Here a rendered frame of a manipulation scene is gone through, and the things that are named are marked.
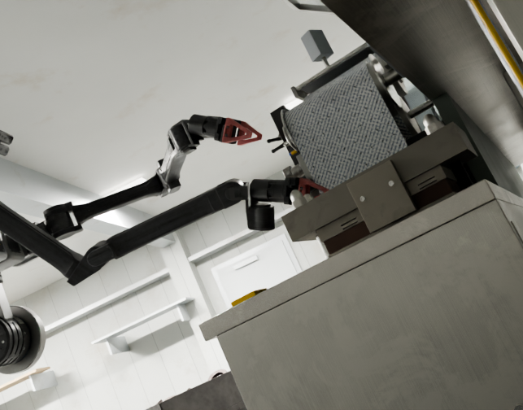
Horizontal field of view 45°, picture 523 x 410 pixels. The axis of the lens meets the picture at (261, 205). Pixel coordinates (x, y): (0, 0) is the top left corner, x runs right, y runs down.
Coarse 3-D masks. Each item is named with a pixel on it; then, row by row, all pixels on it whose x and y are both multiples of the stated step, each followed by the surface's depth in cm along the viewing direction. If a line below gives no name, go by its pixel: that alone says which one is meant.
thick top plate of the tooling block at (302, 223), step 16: (448, 128) 120; (416, 144) 123; (432, 144) 121; (448, 144) 120; (464, 144) 119; (384, 160) 125; (400, 160) 124; (416, 160) 123; (432, 160) 121; (448, 160) 122; (464, 160) 130; (400, 176) 124; (416, 176) 123; (336, 192) 129; (304, 208) 132; (320, 208) 131; (336, 208) 129; (352, 208) 128; (288, 224) 134; (304, 224) 132; (320, 224) 131; (304, 240) 138
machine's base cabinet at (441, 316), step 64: (384, 256) 119; (448, 256) 114; (512, 256) 109; (256, 320) 130; (320, 320) 124; (384, 320) 119; (448, 320) 114; (512, 320) 109; (256, 384) 130; (320, 384) 124; (384, 384) 118; (448, 384) 113; (512, 384) 109
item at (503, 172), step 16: (448, 96) 141; (448, 112) 141; (464, 112) 166; (464, 128) 140; (480, 144) 154; (480, 160) 138; (496, 160) 187; (480, 176) 138; (496, 176) 147; (512, 176) 242; (512, 192) 177
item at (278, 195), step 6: (276, 180) 156; (282, 180) 156; (288, 180) 150; (276, 186) 154; (282, 186) 154; (270, 192) 155; (276, 192) 154; (282, 192) 153; (288, 192) 152; (270, 198) 156; (276, 198) 155; (282, 198) 154; (288, 198) 150; (288, 204) 152
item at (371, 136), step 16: (368, 112) 147; (384, 112) 146; (336, 128) 151; (352, 128) 149; (368, 128) 147; (384, 128) 146; (320, 144) 152; (336, 144) 150; (352, 144) 149; (368, 144) 147; (384, 144) 145; (400, 144) 144; (304, 160) 154; (320, 160) 152; (336, 160) 150; (352, 160) 149; (368, 160) 147; (320, 176) 152; (336, 176) 150; (352, 176) 149; (320, 192) 152
